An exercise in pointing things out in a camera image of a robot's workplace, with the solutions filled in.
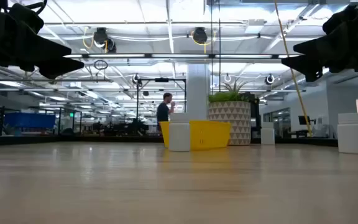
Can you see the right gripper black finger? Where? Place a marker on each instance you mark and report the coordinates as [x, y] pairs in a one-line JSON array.
[[309, 65], [337, 46]]

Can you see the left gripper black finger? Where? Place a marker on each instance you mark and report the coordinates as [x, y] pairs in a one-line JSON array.
[[61, 67], [48, 49]]

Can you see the white plastic pill bottle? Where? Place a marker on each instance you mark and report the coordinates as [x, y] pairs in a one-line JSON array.
[[179, 133], [267, 135], [353, 135]]

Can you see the yellow plastic basket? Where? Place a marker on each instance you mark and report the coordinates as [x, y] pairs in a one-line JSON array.
[[210, 135]]

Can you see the black computer monitor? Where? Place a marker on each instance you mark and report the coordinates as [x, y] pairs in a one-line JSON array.
[[304, 120]]

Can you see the tall black cabinet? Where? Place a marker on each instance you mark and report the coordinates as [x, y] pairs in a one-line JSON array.
[[255, 112]]

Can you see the triangle patterned plant pot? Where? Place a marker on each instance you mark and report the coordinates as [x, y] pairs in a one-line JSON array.
[[236, 113]]

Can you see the green succulent plant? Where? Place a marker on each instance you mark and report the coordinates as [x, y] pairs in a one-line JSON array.
[[225, 96]]

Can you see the person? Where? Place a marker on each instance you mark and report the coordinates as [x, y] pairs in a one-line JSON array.
[[163, 112]]

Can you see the square building column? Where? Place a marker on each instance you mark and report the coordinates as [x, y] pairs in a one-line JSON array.
[[197, 90]]

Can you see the long ceiling light bar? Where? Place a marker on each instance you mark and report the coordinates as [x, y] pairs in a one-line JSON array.
[[179, 56]]

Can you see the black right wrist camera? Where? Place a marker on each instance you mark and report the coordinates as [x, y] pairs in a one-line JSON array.
[[340, 18]]

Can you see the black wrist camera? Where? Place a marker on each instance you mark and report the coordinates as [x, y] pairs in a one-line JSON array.
[[340, 18], [26, 17]]

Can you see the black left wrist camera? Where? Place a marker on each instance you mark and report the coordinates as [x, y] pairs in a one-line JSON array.
[[26, 17]]

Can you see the black metal gantry frame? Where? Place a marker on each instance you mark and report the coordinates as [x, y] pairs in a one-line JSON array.
[[162, 80]]

